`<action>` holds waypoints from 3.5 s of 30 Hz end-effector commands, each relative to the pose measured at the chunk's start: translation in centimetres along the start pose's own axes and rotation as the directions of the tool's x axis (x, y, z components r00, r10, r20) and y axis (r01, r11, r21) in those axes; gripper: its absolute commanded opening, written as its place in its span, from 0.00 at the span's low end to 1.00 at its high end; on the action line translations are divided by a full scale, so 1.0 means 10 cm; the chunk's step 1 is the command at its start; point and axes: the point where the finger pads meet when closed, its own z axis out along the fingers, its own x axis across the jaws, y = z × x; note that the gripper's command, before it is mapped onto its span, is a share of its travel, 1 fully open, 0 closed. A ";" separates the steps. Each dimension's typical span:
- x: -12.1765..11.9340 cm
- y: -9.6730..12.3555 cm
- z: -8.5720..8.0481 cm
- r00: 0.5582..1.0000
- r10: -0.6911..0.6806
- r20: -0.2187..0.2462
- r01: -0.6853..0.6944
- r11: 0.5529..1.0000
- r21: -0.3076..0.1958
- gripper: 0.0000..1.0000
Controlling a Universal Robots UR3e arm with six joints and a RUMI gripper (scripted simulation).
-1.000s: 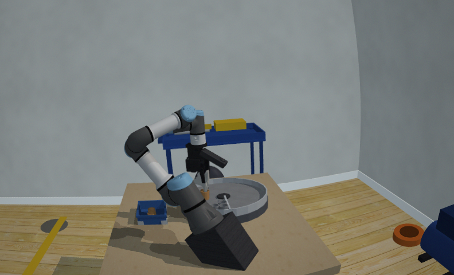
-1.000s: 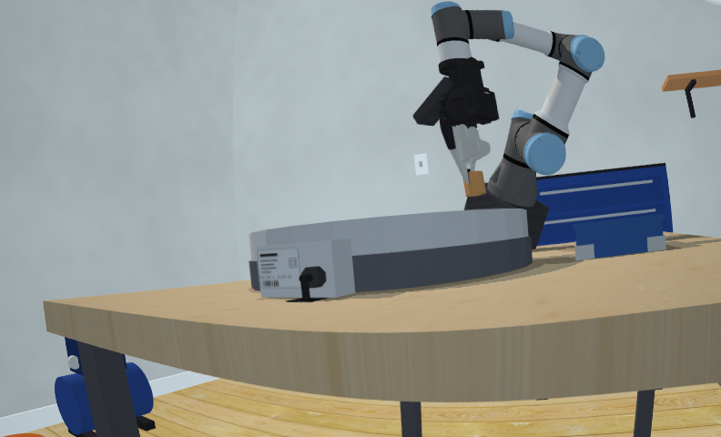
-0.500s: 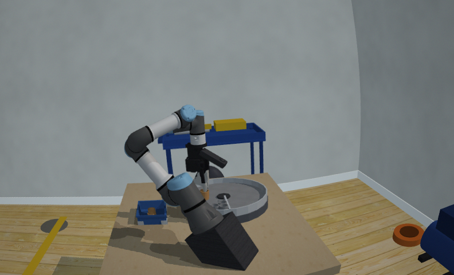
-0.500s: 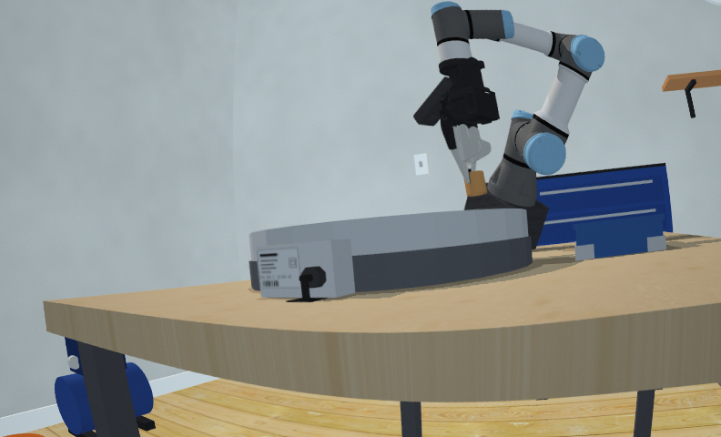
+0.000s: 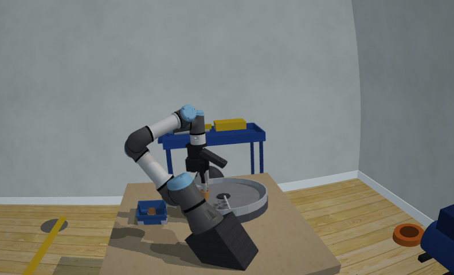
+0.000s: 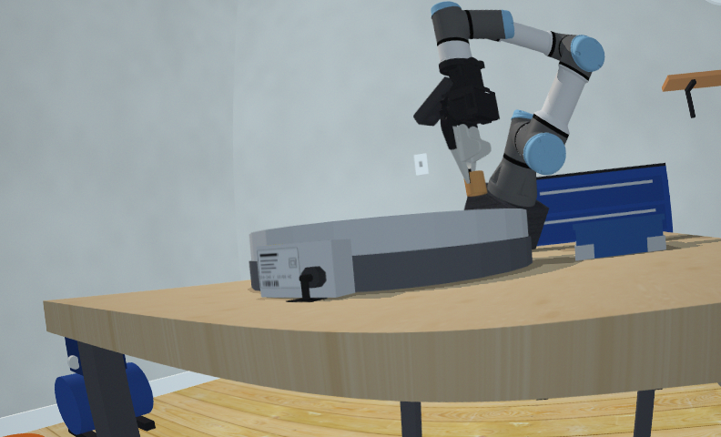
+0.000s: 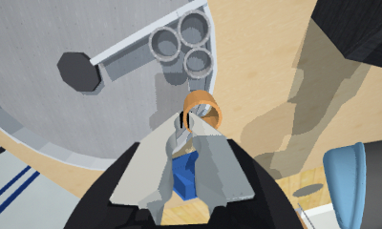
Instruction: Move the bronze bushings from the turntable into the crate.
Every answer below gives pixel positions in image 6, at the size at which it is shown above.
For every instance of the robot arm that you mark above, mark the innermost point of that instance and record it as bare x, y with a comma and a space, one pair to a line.
542, 143

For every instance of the blue crate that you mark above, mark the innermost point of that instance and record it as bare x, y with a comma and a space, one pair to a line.
617, 237

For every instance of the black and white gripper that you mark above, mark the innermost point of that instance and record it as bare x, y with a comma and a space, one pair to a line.
454, 104

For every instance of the bronze bushing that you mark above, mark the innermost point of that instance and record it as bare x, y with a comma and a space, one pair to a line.
477, 185

